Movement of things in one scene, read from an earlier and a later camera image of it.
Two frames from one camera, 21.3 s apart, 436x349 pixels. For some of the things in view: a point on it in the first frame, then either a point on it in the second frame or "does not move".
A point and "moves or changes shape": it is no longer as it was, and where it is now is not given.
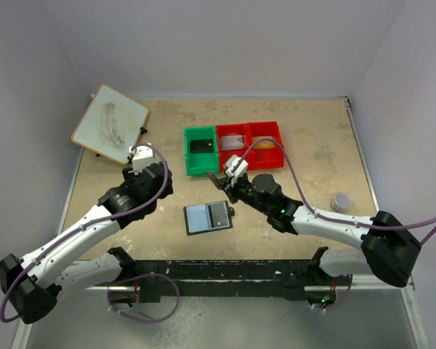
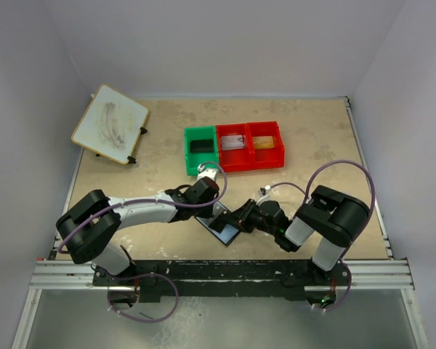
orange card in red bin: [264, 144] does not move
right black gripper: [229, 185] -> [239, 217]
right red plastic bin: [264, 158] does not move
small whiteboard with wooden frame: [110, 124] does not move
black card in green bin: [201, 145] does not move
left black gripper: [130, 177] -> [206, 213]
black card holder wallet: [208, 217] moves or changes shape
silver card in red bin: [232, 142] does not move
